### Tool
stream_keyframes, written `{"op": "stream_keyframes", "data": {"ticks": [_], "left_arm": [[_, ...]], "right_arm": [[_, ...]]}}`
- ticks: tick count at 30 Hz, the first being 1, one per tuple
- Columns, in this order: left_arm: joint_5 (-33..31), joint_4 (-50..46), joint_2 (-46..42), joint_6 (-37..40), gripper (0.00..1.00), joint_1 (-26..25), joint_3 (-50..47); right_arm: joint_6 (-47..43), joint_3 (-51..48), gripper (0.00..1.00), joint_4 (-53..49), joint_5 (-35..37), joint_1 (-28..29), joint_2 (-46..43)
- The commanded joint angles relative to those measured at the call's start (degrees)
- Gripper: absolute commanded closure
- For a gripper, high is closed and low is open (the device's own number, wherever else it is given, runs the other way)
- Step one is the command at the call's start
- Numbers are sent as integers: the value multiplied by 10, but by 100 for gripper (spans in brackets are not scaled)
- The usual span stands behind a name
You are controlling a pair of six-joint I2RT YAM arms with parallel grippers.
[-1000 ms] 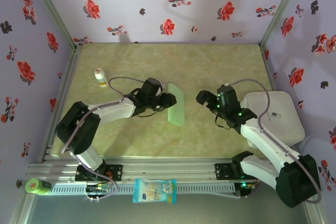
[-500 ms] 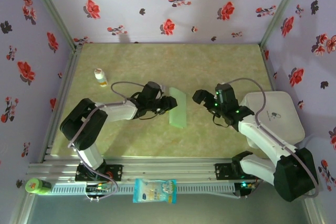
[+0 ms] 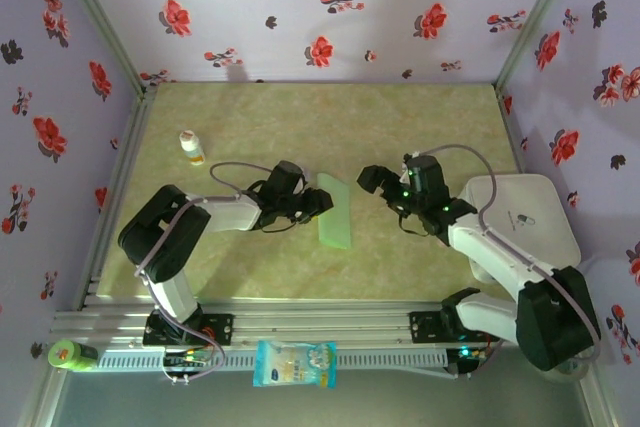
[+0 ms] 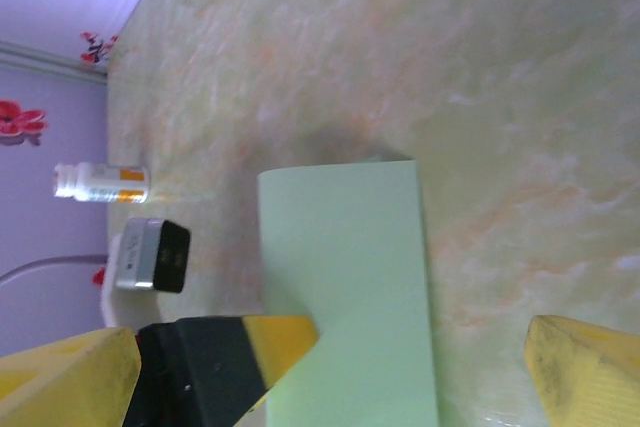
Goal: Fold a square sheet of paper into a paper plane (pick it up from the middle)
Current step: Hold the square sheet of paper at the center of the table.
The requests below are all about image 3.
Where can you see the light green paper sheet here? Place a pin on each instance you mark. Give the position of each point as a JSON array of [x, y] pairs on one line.
[[335, 227]]

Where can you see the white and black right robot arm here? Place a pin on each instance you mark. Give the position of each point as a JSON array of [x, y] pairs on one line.
[[555, 317]]

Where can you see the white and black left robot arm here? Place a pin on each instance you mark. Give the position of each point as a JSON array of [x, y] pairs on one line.
[[165, 237]]

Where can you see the small white pill bottle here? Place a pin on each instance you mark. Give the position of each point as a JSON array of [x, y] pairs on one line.
[[191, 147]]

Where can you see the white plastic medicine box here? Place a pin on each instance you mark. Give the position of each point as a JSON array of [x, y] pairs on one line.
[[530, 197]]

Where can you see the blue wet wipes packet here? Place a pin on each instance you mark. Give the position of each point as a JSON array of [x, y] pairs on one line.
[[295, 364]]

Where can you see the aluminium side rail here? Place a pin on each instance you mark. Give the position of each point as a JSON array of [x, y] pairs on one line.
[[511, 127], [114, 197]]

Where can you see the long aluminium mounting rail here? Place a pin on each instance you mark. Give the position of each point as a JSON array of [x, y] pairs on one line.
[[320, 319]]

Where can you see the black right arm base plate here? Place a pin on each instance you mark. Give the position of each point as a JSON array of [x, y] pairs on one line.
[[422, 327]]

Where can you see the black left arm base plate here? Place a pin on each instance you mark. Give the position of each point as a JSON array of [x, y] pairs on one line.
[[220, 329]]

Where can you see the aluminium frame post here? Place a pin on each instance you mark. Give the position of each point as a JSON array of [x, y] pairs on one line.
[[102, 22], [42, 397], [539, 22], [597, 407]]

